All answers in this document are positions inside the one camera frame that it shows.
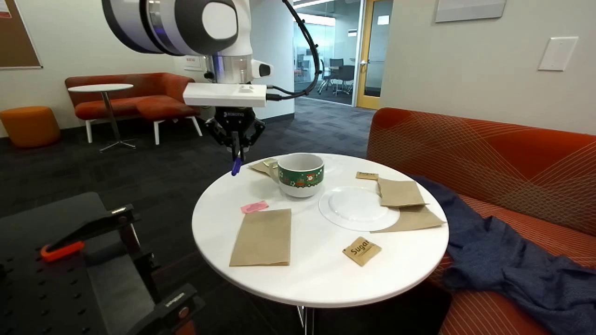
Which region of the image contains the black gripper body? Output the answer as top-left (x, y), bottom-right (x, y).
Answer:
top-left (213, 109), bottom-right (254, 133)

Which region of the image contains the blue and white marker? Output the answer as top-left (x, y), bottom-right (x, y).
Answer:
top-left (230, 148), bottom-right (241, 178)

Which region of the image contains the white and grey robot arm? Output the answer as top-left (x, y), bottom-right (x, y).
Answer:
top-left (100, 0), bottom-right (271, 161)

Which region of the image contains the brown napkin beside mug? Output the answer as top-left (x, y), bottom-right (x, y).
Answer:
top-left (251, 159), bottom-right (277, 179)

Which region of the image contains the white mug with green band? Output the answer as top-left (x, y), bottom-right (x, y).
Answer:
top-left (269, 153), bottom-right (323, 200)

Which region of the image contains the pink sweetener packet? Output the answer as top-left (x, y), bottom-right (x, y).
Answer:
top-left (239, 202), bottom-right (267, 215)

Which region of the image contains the orange bench sofa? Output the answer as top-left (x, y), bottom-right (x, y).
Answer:
top-left (64, 73), bottom-right (200, 142)

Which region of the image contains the large brown paper napkin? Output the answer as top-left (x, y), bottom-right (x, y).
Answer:
top-left (228, 209), bottom-right (292, 267)

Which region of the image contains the yellow sweetener packet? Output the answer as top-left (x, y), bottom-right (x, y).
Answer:
top-left (355, 172), bottom-right (377, 181)

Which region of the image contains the small round white table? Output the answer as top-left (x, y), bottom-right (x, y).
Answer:
top-left (66, 84), bottom-right (135, 153)

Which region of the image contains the small folded brown napkin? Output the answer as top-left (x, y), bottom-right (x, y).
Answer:
top-left (377, 179), bottom-right (424, 209)

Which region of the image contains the brown sugar packet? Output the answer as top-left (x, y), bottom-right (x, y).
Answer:
top-left (342, 237), bottom-right (381, 267)

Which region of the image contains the brown napkin under lid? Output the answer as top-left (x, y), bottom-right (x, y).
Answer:
top-left (383, 207), bottom-right (442, 233)

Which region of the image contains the orange round ottoman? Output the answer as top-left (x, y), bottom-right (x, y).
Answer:
top-left (0, 107), bottom-right (59, 150)

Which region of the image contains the brown cork board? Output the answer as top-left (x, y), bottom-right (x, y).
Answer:
top-left (0, 0), bottom-right (40, 70)

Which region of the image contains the blue cloth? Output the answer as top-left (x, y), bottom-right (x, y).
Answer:
top-left (416, 178), bottom-right (596, 335)

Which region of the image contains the orange patterned sofa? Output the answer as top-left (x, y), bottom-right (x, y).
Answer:
top-left (366, 109), bottom-right (596, 335)

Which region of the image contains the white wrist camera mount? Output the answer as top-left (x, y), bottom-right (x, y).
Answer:
top-left (182, 83), bottom-right (265, 109)

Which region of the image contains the black corrugated cable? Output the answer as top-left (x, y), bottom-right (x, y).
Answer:
top-left (264, 0), bottom-right (323, 103)

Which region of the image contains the white wall panel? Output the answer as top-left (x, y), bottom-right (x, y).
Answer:
top-left (537, 36), bottom-right (578, 73)

